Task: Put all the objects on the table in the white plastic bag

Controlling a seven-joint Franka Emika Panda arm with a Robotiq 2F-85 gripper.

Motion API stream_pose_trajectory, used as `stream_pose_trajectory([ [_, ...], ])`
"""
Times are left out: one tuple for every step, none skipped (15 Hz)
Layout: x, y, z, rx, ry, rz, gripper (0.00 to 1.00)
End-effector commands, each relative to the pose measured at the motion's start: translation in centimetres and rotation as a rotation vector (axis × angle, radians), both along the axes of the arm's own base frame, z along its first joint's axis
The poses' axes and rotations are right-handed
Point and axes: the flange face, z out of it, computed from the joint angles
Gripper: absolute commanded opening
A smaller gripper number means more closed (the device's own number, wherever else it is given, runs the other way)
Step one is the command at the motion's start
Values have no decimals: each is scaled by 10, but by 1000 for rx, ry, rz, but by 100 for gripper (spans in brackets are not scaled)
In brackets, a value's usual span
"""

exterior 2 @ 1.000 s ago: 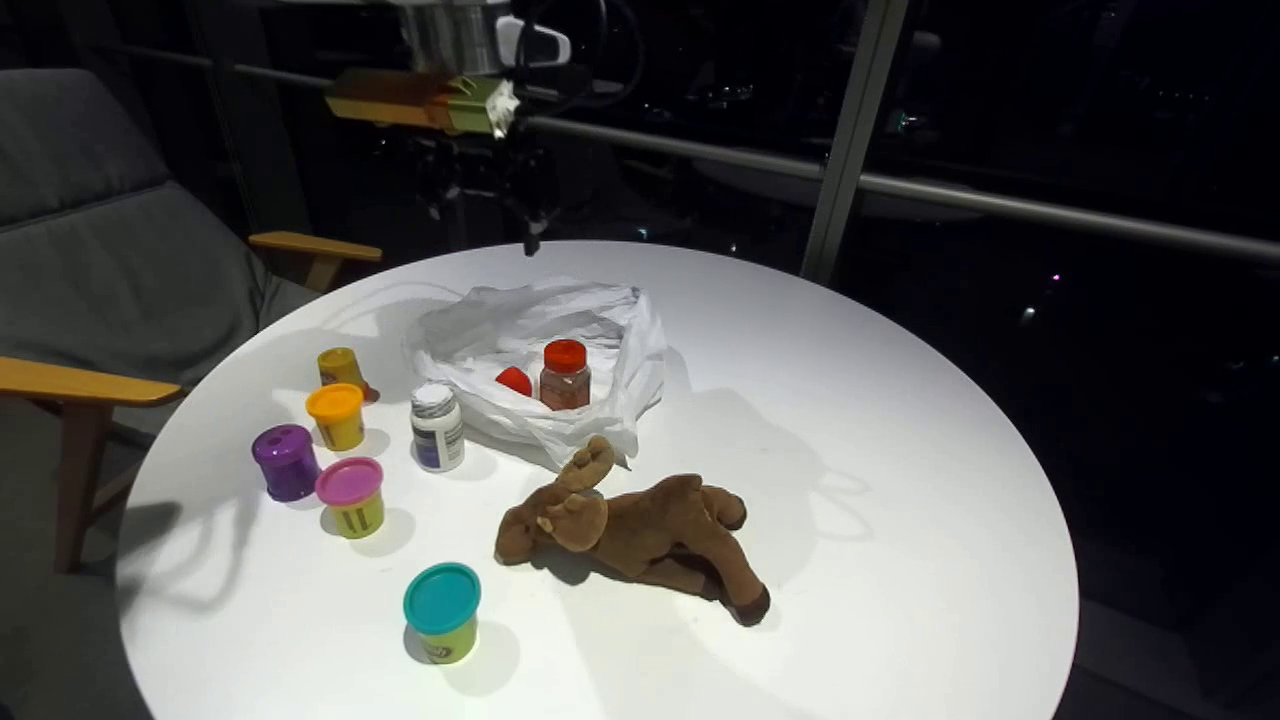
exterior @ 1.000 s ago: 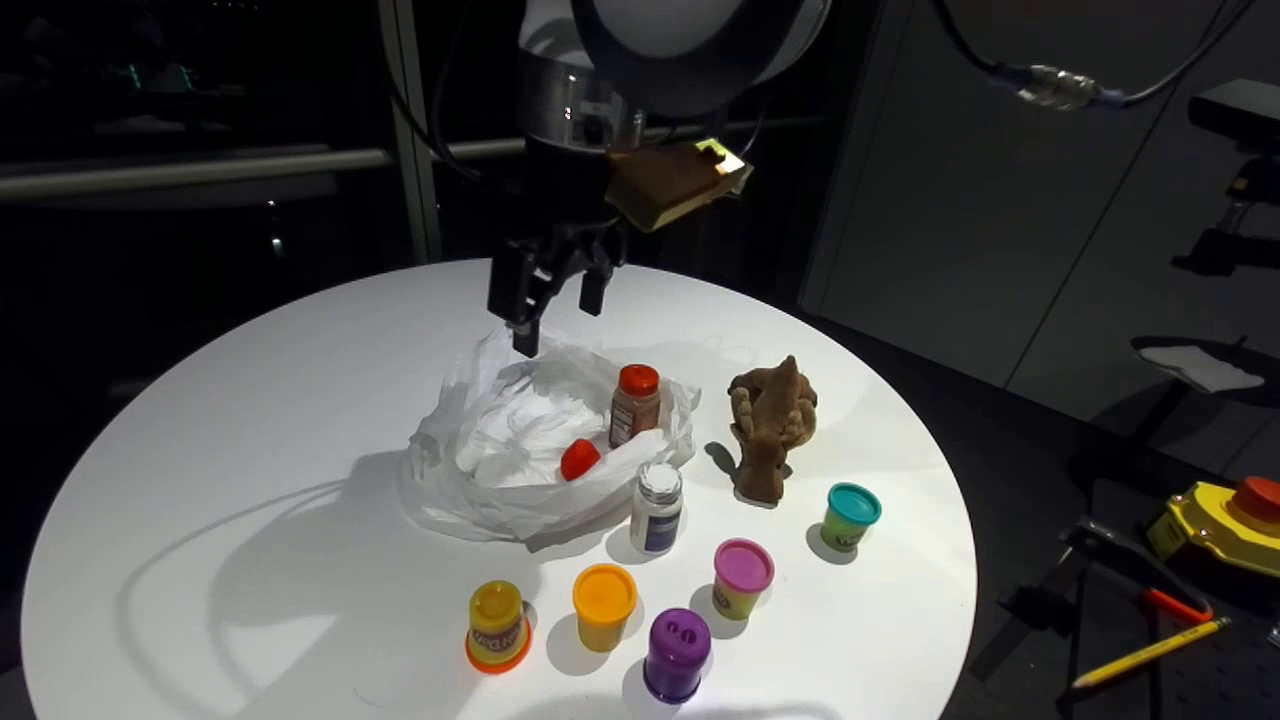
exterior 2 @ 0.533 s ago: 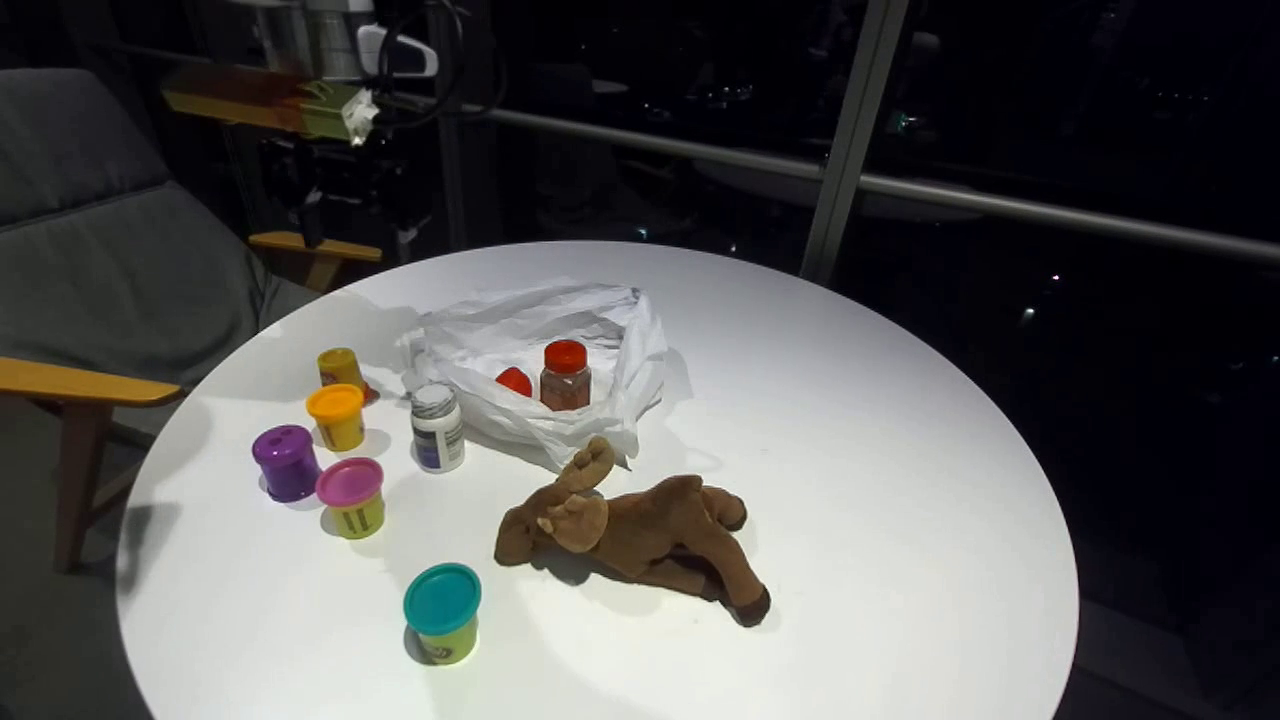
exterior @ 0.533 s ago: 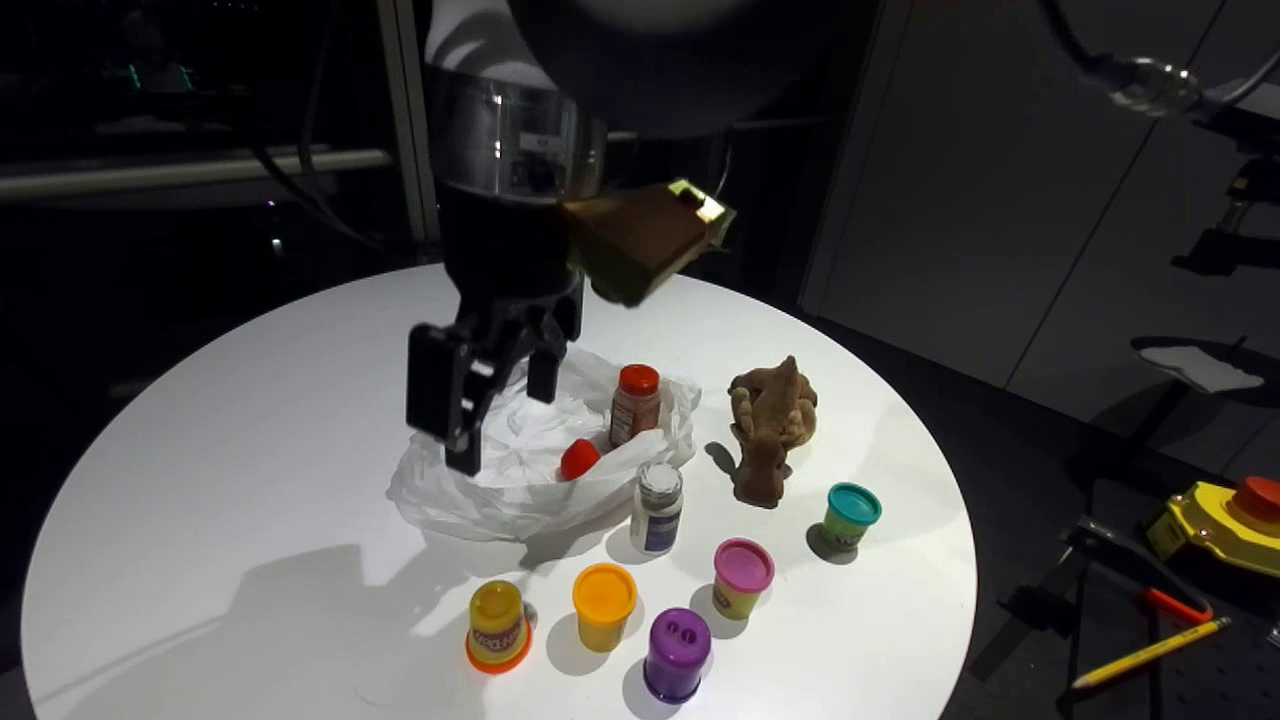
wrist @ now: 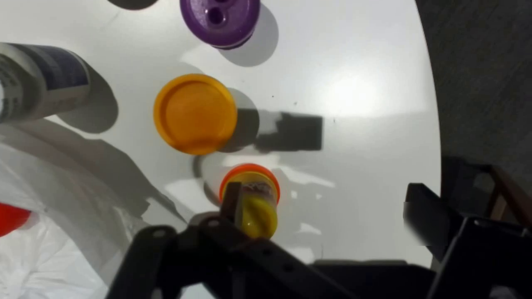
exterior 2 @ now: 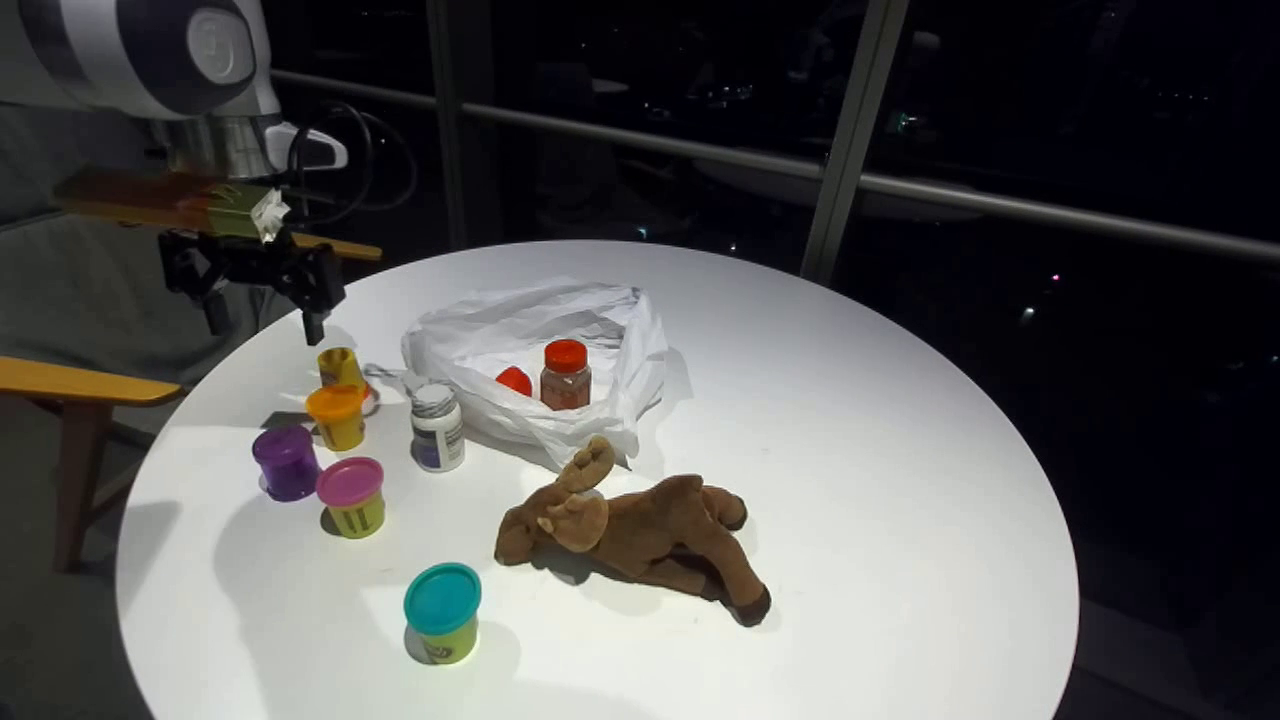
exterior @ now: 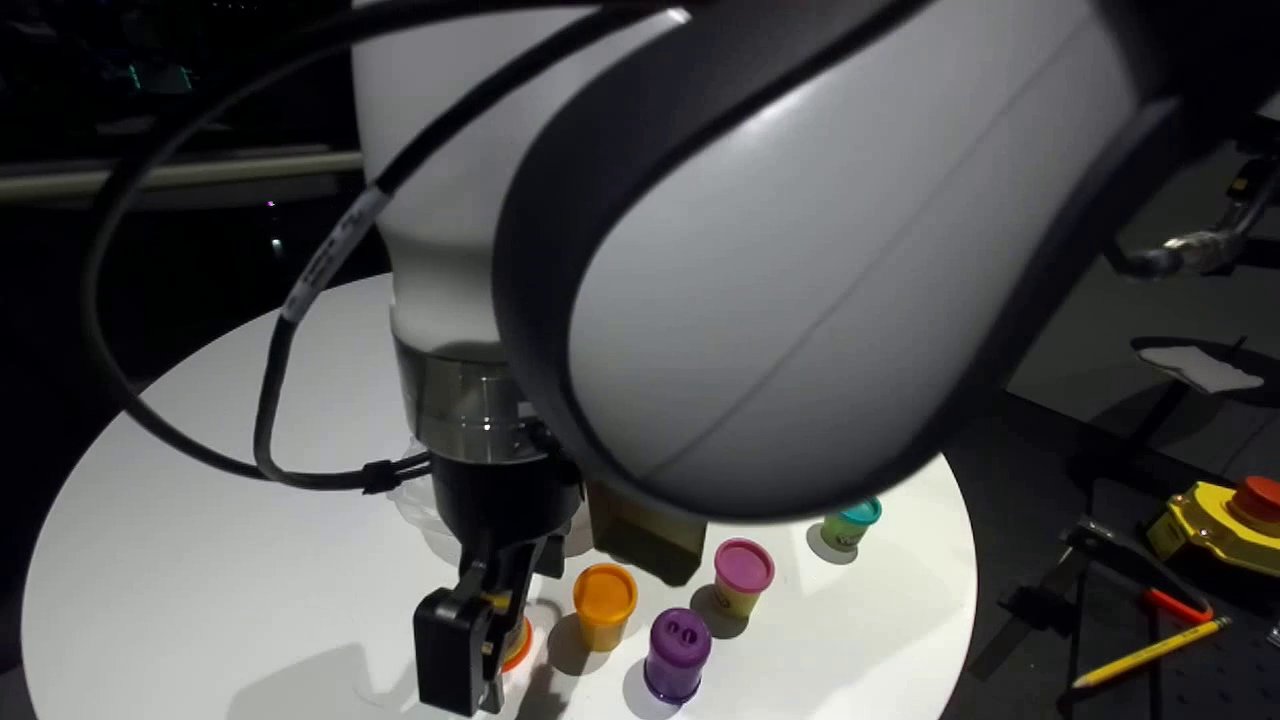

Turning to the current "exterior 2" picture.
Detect grey metal window railing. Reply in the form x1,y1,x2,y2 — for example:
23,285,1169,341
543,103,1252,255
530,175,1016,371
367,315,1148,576
271,63,1280,264

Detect spice jar with red lid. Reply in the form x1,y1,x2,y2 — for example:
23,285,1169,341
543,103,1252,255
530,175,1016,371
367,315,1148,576
538,335,598,416

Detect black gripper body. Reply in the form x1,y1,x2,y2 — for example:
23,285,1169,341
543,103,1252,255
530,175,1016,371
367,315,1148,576
157,229,351,315

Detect grey window post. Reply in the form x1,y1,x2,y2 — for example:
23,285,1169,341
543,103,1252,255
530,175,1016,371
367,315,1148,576
796,0,914,286

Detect grey armchair with wooden armrests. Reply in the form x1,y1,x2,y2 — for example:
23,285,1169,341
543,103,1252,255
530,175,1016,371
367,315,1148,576
0,95,390,720

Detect white plastic bag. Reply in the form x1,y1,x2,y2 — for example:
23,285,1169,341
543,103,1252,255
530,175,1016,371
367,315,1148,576
395,274,697,470

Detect white lid small jar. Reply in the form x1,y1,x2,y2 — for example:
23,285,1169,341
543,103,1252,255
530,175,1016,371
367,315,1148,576
409,379,470,477

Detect small yellow dough can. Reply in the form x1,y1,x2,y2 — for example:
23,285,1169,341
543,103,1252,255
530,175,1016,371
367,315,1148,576
312,344,373,399

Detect orange lid dough can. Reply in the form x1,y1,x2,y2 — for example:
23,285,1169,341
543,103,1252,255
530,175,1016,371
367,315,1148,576
301,379,373,456

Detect teal lid dough can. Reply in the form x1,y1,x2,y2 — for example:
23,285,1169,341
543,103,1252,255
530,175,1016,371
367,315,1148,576
400,556,483,669

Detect brown plush animal toy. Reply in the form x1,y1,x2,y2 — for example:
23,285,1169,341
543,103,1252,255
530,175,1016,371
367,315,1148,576
492,430,778,629

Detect pink lid dough can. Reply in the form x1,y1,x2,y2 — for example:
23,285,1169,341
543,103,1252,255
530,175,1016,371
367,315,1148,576
312,456,390,543

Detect purple dough can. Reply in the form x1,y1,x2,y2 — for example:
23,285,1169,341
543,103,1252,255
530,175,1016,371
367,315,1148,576
248,421,326,506

